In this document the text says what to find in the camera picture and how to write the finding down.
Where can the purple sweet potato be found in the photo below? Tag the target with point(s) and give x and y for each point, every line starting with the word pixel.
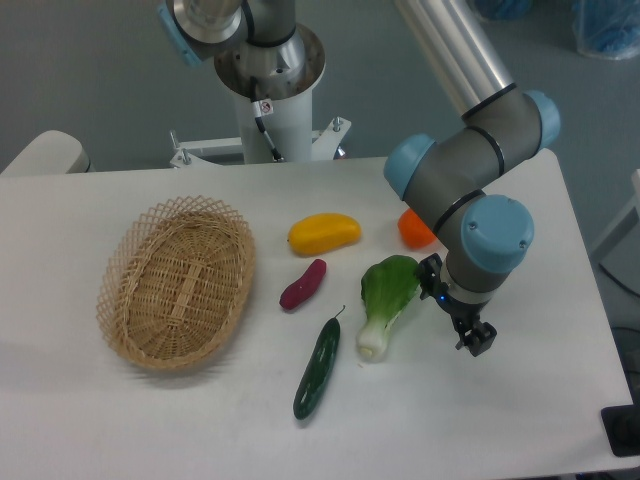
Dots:
pixel 302 289

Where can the black device at table edge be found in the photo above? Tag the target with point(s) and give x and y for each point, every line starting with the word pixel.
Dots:
pixel 621 425

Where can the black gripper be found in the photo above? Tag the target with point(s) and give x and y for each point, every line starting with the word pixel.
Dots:
pixel 463 306

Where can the green bok choy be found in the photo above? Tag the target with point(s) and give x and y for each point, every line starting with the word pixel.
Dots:
pixel 387 288

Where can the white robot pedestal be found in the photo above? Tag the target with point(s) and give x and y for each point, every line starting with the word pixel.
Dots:
pixel 272 91

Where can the dark green cucumber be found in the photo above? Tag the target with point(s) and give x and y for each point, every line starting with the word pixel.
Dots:
pixel 318 370

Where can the blue plastic bag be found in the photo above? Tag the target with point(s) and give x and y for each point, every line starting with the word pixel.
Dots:
pixel 607 30

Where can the woven wicker basket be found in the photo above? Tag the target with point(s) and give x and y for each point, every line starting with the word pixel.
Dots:
pixel 177 284

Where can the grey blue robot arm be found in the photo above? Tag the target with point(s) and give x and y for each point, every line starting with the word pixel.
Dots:
pixel 486 236

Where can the yellow mango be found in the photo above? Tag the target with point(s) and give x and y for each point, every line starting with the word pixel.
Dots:
pixel 323 232

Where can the white chair back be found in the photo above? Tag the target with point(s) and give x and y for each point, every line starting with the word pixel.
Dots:
pixel 50 153

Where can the orange bell pepper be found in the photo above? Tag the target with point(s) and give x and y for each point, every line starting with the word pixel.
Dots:
pixel 413 231

